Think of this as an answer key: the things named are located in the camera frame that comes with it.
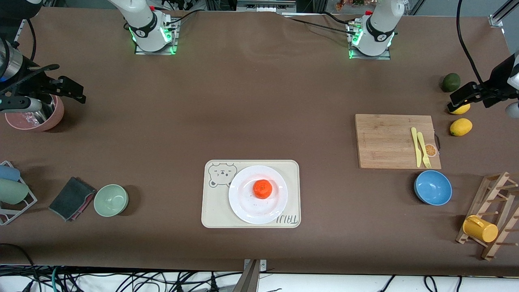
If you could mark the yellow plastic fork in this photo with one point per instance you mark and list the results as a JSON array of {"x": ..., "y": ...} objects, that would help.
[{"x": 422, "y": 146}]

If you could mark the yellow plastic knife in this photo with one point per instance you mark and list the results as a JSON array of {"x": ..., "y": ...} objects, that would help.
[{"x": 416, "y": 148}]

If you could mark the wooden cutting board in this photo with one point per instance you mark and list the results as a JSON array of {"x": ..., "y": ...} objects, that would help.
[{"x": 385, "y": 142}]

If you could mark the aluminium frame profile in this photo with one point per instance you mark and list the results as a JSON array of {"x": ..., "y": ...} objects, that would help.
[{"x": 500, "y": 14}]

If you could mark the dark grey folded cloth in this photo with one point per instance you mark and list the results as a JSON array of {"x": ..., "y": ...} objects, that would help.
[{"x": 71, "y": 198}]

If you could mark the metal scoop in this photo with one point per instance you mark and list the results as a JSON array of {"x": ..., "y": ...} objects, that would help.
[{"x": 44, "y": 115}]

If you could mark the orange mandarin fruit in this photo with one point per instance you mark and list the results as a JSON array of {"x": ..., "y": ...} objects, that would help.
[{"x": 262, "y": 189}]

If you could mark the orange slice print disc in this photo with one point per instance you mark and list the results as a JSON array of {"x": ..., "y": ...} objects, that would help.
[{"x": 430, "y": 150}]

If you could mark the pale green bowl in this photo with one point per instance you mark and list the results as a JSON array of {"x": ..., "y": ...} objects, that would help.
[{"x": 110, "y": 200}]

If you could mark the wooden drying rack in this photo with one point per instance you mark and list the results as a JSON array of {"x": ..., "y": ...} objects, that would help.
[{"x": 492, "y": 190}]

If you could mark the pink bowl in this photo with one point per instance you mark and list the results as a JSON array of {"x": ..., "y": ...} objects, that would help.
[{"x": 56, "y": 115}]

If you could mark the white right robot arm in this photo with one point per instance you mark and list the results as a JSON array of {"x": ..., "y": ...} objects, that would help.
[{"x": 148, "y": 30}]

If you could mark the pale green cup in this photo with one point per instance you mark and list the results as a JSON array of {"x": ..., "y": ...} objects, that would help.
[{"x": 12, "y": 191}]

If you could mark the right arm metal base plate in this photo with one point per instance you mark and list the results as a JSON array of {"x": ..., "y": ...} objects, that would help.
[{"x": 175, "y": 40}]

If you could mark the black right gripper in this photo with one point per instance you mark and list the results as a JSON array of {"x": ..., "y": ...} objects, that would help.
[{"x": 27, "y": 81}]

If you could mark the light blue cup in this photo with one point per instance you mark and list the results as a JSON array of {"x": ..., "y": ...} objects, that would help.
[{"x": 9, "y": 173}]

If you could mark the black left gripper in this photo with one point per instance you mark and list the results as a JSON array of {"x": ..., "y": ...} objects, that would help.
[{"x": 497, "y": 80}]

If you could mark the white round plate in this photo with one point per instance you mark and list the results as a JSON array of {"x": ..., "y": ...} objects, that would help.
[{"x": 247, "y": 207}]

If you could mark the yellow lemon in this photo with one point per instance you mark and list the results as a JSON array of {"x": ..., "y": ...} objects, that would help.
[
  {"x": 461, "y": 127},
  {"x": 463, "y": 109}
]

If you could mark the dark green avocado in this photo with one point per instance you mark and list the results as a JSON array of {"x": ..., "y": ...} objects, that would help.
[{"x": 451, "y": 82}]

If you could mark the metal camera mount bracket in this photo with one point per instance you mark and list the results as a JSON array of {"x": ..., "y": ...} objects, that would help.
[{"x": 252, "y": 275}]

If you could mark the yellow cup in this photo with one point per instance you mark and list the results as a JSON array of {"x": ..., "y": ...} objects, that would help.
[{"x": 480, "y": 229}]

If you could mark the blue bowl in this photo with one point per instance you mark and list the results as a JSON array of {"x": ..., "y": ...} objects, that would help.
[{"x": 433, "y": 187}]

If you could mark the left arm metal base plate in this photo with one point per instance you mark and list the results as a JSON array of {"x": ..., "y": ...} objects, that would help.
[{"x": 385, "y": 56}]

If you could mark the beige bear print tray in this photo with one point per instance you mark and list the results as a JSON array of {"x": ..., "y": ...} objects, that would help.
[{"x": 215, "y": 211}]

